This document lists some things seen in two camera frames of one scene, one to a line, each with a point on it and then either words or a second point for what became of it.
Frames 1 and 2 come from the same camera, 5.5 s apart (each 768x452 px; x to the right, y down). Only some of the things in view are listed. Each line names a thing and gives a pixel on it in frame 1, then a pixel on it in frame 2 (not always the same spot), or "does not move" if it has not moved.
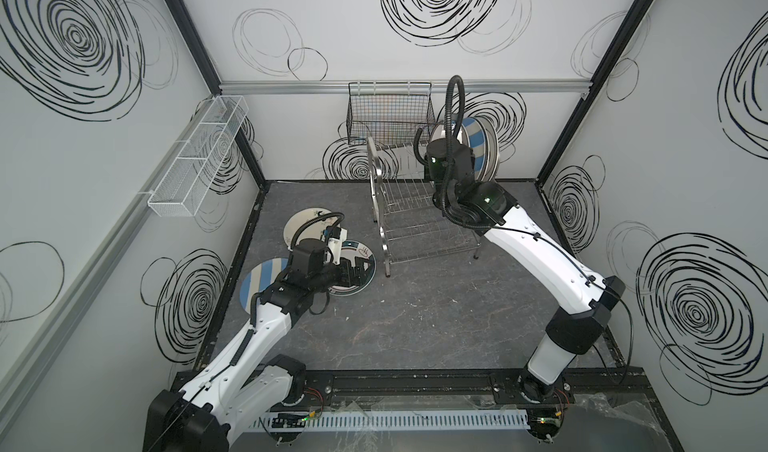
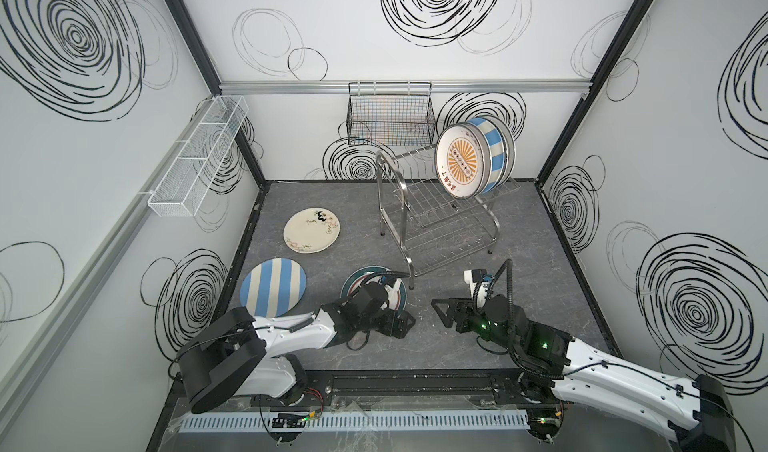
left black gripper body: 344,269 → 396,320
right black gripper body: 429,156 → 459,311
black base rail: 461,386 does not move
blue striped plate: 259,277 does not move
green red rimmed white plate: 352,249 → 396,298
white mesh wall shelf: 183,184 does not move
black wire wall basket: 386,114 does not move
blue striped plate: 477,140 → 499,153
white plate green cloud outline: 492,149 → 511,148
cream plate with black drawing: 310,230 does not move
